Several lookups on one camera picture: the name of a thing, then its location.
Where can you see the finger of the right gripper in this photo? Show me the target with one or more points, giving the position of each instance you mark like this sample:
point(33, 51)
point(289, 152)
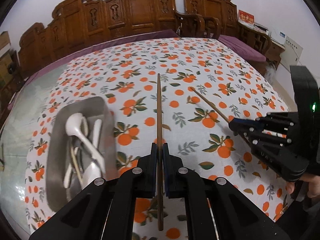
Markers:
point(248, 126)

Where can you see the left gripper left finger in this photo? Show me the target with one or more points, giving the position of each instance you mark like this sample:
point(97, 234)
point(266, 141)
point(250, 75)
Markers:
point(138, 182)

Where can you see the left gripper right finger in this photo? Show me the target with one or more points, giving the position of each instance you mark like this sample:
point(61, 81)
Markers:
point(197, 192)

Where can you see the dark brown wooden chopstick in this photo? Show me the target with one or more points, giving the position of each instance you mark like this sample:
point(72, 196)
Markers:
point(160, 210)

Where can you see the white ceramic soup spoon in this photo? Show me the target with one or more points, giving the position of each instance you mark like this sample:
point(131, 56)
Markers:
point(72, 126)

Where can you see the light bamboo chopstick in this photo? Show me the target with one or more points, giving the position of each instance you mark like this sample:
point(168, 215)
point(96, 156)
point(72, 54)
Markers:
point(74, 154)

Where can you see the person's right hand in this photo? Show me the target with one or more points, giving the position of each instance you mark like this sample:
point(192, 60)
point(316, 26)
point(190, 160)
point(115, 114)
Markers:
point(306, 186)

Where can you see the orange print tablecloth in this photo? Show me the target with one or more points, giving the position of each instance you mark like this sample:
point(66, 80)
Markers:
point(125, 76)

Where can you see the stainless steel rectangular tray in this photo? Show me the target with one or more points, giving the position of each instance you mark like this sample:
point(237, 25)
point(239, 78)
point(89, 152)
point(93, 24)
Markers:
point(92, 109)

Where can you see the wooden side table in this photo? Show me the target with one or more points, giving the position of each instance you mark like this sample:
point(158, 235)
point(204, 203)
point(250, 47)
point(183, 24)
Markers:
point(275, 50)

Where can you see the purple armchair cushion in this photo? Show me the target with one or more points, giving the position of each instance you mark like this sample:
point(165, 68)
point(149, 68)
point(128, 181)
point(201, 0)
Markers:
point(242, 49)

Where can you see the red card on side table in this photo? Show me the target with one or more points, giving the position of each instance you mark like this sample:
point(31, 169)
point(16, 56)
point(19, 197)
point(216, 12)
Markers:
point(245, 17)

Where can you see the carved wooden armchair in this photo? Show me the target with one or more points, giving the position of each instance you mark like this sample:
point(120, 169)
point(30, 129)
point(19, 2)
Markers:
point(220, 17)

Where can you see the carved wooden sofa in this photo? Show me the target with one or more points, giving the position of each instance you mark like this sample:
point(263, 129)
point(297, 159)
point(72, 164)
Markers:
point(79, 24)

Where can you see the stacked cardboard boxes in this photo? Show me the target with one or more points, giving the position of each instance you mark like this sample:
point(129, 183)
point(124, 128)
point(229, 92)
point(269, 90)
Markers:
point(7, 65)

